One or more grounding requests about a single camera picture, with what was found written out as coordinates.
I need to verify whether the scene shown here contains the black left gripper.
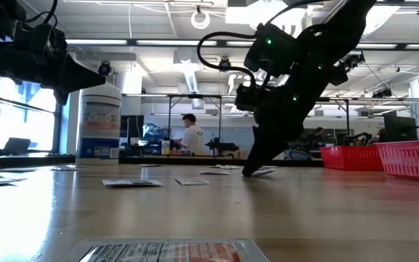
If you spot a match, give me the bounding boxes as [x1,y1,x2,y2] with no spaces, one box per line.
[23,39,107,106]

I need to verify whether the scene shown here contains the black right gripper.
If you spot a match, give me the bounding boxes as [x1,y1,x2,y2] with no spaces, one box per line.
[235,65,348,178]

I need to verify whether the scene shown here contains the black ceiling spotlight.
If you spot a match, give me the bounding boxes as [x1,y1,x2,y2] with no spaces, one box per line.
[98,60,113,76]
[218,57,232,73]

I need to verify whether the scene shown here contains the white wipes canister blue label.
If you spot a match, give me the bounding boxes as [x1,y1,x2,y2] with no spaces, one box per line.
[75,82,122,167]

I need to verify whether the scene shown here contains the black computer monitor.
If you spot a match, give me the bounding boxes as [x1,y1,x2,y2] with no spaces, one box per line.
[383,114,418,143]
[120,115,145,139]

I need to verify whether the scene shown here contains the red plastic basket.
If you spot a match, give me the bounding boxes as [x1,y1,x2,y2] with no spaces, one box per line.
[319,145,384,172]
[373,139,419,183]

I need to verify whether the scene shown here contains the dark open laptop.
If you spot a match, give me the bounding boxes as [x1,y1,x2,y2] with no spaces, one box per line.
[2,137,32,156]

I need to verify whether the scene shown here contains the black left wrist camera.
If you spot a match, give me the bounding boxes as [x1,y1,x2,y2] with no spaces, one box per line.
[12,23,67,55]

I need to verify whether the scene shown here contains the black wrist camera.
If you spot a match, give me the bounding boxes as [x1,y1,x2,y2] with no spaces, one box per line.
[12,23,67,55]
[244,22,300,78]

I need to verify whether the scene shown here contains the black aluminium table frame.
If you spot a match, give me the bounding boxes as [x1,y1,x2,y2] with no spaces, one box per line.
[0,154,323,169]

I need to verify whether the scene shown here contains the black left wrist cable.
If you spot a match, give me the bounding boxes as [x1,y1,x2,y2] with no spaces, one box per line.
[19,0,58,28]

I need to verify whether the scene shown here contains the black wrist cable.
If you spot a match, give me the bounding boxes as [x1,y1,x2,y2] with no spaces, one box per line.
[196,31,260,90]
[19,0,58,28]

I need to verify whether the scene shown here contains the black station frame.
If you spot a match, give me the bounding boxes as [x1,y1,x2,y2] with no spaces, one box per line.
[314,97,351,146]
[166,93,223,158]

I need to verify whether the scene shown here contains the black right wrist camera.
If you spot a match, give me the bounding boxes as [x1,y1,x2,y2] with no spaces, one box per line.
[244,22,300,78]

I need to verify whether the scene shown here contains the white ventilation duct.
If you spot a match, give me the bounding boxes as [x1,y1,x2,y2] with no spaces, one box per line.
[172,49,201,94]

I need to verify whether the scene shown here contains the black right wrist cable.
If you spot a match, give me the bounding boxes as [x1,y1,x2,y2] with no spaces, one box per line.
[196,31,260,90]

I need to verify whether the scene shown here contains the white coiled cable ring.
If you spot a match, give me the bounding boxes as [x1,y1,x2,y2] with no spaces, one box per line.
[190,9,211,30]

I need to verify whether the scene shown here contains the black ceiling camera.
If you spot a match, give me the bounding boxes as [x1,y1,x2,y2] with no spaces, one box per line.
[346,50,366,71]
[372,88,393,99]

